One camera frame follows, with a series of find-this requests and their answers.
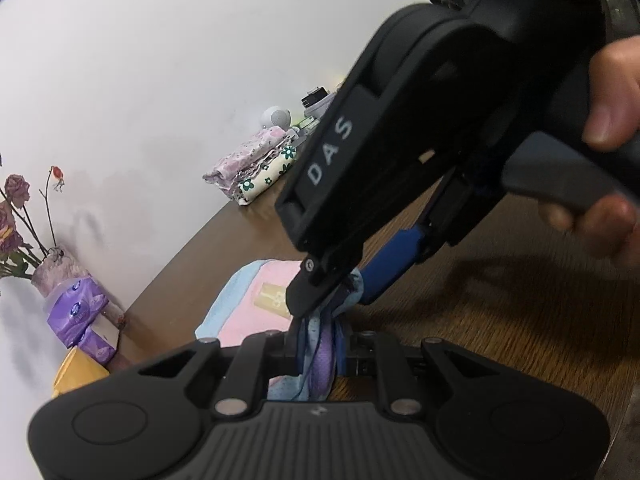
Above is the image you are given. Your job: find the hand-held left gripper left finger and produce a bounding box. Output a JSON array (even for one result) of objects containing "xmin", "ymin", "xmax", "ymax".
[{"xmin": 137, "ymin": 331, "xmax": 305, "ymax": 418}]

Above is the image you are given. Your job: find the cream green-flowered folded cloth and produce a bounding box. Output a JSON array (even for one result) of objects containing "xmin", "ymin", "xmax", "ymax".
[{"xmin": 235, "ymin": 144, "xmax": 301, "ymax": 206}]

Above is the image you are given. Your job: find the dried rose bouquet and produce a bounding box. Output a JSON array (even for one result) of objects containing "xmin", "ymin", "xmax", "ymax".
[{"xmin": 0, "ymin": 152, "xmax": 68, "ymax": 281}]

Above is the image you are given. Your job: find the pink floral folded cloth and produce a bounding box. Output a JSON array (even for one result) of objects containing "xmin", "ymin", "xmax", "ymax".
[{"xmin": 202, "ymin": 127, "xmax": 288, "ymax": 200}]

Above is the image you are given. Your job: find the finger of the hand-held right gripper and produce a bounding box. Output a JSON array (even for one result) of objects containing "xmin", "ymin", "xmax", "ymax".
[
  {"xmin": 357, "ymin": 222, "xmax": 436, "ymax": 306},
  {"xmin": 285, "ymin": 252, "xmax": 366, "ymax": 318}
]

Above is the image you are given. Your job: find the pink and blue mesh shirt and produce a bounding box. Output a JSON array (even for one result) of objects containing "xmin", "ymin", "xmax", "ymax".
[{"xmin": 195, "ymin": 258, "xmax": 361, "ymax": 403}]

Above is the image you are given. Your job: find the lilac tin box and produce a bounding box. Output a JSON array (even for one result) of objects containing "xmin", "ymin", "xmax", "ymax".
[{"xmin": 302, "ymin": 95, "xmax": 336, "ymax": 121}]

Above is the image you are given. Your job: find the yellow mug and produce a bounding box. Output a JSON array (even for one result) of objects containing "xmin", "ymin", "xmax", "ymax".
[{"xmin": 52, "ymin": 347, "xmax": 111, "ymax": 398}]

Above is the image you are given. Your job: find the purple tissue pack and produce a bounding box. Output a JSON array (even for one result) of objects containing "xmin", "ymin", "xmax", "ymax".
[
  {"xmin": 80, "ymin": 317, "xmax": 123, "ymax": 366},
  {"xmin": 45, "ymin": 275, "xmax": 108, "ymax": 348}
]

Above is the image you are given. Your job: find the person's right hand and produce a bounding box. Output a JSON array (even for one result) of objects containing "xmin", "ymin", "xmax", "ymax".
[{"xmin": 540, "ymin": 35, "xmax": 640, "ymax": 271}]

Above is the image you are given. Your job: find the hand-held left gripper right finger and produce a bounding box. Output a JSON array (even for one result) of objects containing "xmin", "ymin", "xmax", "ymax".
[{"xmin": 336, "ymin": 331, "xmax": 501, "ymax": 418}]

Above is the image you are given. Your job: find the white robot-shaped speaker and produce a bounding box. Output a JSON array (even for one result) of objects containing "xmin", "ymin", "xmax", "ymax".
[{"xmin": 260, "ymin": 105, "xmax": 301, "ymax": 136}]

